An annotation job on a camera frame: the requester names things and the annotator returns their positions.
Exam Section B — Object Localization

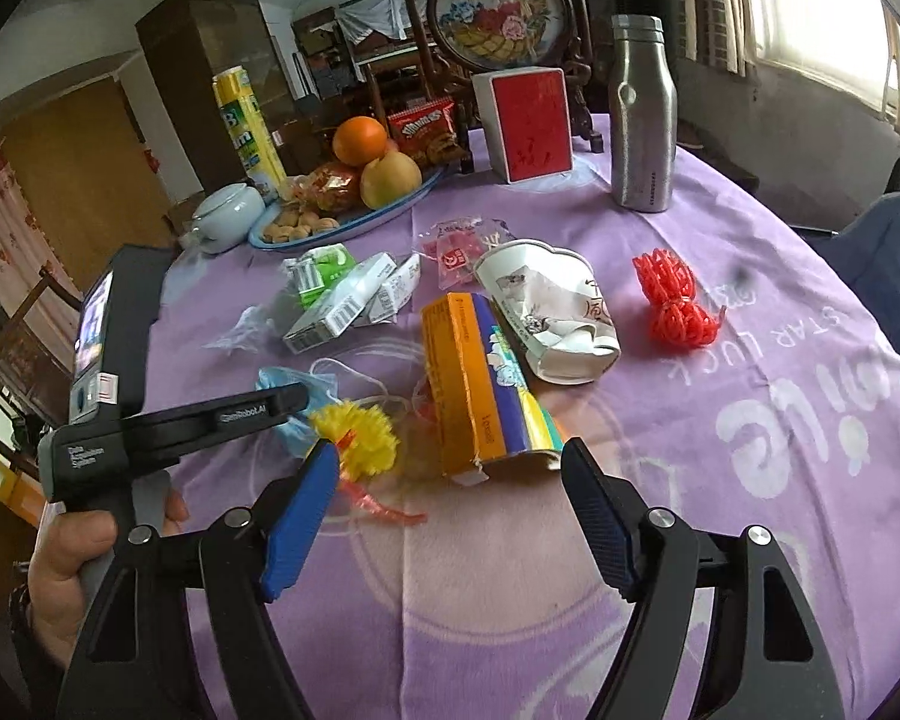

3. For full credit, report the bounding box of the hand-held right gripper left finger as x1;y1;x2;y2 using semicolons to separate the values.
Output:
56;439;342;720

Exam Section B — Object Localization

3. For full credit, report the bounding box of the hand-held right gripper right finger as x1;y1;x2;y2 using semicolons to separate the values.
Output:
561;437;845;720

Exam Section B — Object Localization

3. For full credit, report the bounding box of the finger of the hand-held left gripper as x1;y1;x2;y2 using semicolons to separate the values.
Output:
122;382;310;466

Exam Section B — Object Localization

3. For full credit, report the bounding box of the yellow plastic flower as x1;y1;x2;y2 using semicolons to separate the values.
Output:
307;403;428;527

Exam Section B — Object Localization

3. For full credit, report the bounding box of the clear plastic bag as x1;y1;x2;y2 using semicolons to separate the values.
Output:
202;304;293;353

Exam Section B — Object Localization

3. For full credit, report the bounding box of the blue face mask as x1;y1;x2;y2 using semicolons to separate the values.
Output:
255;358;413;458

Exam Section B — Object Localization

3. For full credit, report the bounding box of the crushed white paper cup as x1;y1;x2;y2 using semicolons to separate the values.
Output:
472;238;622;385

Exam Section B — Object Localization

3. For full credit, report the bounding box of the person's left hand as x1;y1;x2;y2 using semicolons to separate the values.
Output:
11;510;121;670

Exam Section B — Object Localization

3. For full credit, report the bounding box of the purple printed tablecloth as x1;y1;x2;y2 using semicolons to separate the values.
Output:
56;112;900;720

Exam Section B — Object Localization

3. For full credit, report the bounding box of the large white medicine box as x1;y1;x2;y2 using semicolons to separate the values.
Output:
283;255;395;353

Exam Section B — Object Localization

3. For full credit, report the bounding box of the floral curtain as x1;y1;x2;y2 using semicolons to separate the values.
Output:
0;139;46;316

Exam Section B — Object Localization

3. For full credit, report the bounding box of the white lidded ceramic pot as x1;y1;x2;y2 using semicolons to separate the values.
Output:
184;184;267;254

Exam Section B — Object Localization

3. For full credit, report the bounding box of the wooden door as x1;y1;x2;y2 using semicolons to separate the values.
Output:
0;79;170;286

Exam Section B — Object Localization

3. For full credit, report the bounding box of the green and white small box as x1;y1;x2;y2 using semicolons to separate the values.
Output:
283;244;357;308

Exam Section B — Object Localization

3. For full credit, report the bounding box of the pile of walnuts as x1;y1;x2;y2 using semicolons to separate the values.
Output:
259;206;342;245

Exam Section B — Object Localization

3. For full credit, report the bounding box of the orange cardboard box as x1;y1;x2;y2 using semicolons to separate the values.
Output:
420;292;567;485

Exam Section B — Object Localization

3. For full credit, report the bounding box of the small white medicine box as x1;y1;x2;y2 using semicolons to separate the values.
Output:
360;253;421;323

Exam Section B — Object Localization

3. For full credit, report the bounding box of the yellow green tall can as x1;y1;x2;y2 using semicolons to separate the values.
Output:
211;66;287;203

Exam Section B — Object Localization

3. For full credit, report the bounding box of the orange wrapped snack packet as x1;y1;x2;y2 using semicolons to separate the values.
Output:
292;161;365;212

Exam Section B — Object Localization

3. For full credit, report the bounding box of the blue oval plate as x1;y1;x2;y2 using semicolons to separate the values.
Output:
247;163;447;250

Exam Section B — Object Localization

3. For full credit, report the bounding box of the pink candy wrapper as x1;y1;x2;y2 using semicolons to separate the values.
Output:
420;217;511;290

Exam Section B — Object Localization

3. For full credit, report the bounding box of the yellow pear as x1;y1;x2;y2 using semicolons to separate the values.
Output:
360;152;423;209

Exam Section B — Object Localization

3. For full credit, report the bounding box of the wooden cabinet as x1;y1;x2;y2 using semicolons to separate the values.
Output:
135;0;297;188

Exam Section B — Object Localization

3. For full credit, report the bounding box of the orange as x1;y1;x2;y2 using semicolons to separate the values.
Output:
332;116;388;167

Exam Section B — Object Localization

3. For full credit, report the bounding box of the red snack packet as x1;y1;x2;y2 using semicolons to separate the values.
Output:
386;99;466;166

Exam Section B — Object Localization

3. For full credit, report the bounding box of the blue chair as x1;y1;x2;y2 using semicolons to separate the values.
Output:
832;191;900;383

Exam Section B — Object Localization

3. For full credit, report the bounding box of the red and white box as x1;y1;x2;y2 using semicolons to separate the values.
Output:
471;66;575;185

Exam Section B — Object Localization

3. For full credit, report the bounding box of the round embroidered floral screen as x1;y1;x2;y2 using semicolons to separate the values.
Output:
409;0;605;155

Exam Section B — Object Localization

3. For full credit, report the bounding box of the bright window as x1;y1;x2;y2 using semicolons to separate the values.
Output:
682;0;900;158

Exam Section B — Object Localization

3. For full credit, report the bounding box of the red plastic string bundle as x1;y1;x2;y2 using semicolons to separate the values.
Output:
631;246;722;350

